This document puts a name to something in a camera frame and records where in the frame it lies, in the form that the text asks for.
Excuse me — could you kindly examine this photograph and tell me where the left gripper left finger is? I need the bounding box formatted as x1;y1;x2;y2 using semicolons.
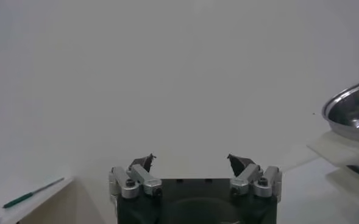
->
108;153;163;200

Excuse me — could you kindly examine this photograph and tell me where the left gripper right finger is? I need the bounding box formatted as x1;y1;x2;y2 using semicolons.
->
227;153;283;203

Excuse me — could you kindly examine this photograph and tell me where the perforated stainless steamer basket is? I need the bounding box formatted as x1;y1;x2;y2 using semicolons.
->
321;76;359;144

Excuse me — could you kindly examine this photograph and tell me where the white side table with tool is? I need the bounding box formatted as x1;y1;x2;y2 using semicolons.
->
0;175;107;224

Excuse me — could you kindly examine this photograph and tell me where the thin green handled tool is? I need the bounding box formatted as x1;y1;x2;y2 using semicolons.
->
2;177;66;209

